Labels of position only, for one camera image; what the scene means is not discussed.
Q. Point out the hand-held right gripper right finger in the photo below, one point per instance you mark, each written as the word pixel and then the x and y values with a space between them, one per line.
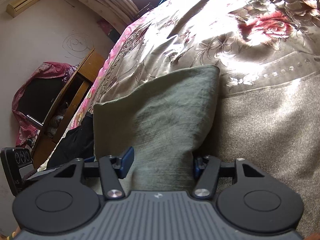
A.
pixel 198 168

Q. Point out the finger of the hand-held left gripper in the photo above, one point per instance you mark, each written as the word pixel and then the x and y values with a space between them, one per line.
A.
pixel 90 159
pixel 41 174

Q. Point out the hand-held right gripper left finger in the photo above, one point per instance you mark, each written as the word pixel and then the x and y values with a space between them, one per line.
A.
pixel 126 162

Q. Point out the wall air conditioner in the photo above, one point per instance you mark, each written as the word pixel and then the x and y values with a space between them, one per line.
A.
pixel 26 1

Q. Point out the wooden desk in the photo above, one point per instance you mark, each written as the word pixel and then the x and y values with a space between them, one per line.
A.
pixel 82 80

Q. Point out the red bag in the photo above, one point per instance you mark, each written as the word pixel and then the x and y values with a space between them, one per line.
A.
pixel 107 27

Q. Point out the metal tube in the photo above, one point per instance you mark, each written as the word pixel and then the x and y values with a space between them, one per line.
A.
pixel 34 120

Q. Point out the beige curtain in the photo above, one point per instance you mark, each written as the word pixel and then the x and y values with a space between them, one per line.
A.
pixel 100 2

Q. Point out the person's dark clothing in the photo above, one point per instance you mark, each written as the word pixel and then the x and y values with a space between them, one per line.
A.
pixel 72 142

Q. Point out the black television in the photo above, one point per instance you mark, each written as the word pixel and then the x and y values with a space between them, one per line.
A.
pixel 40 97

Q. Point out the floral satin bedspread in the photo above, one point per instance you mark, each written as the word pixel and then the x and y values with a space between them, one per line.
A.
pixel 250 130

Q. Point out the green pants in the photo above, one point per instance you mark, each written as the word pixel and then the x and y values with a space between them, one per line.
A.
pixel 160 120

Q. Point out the pink cloth covered television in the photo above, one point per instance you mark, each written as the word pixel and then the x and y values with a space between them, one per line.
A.
pixel 50 68

